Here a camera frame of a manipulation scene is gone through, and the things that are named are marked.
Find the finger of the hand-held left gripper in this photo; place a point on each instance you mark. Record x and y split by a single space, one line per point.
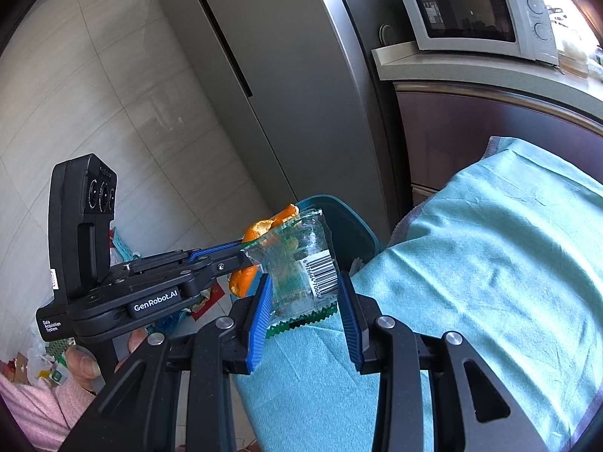
221 268
212 249

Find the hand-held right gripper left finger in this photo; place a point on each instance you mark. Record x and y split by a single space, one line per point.
259 329

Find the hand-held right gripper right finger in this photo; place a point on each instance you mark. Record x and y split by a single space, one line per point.
349 329

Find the orange peel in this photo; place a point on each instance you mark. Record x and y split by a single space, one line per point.
256 230

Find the clear green-edged wrapper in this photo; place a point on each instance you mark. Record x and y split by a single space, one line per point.
292 263

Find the teal trash bin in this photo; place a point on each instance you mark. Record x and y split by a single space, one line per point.
351 235

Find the person's left forearm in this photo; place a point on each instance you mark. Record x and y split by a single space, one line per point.
42 409

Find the person's left hand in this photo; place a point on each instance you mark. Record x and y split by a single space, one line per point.
82 362

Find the red printed packaging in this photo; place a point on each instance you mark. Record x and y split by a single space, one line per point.
207 303

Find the teal mesh sheet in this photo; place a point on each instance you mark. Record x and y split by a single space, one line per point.
125 247

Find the teal grey patterned cloth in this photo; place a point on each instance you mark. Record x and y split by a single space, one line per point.
471 254

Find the grey refrigerator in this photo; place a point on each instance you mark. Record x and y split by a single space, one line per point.
292 80

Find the dark base cabinets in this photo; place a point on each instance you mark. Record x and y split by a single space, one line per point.
471 136

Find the white kitchen countertop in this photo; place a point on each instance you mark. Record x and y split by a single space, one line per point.
471 70

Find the white microwave oven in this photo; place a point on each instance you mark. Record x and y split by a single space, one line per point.
461 9

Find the white coffee dripper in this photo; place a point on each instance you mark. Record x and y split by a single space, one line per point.
572 56

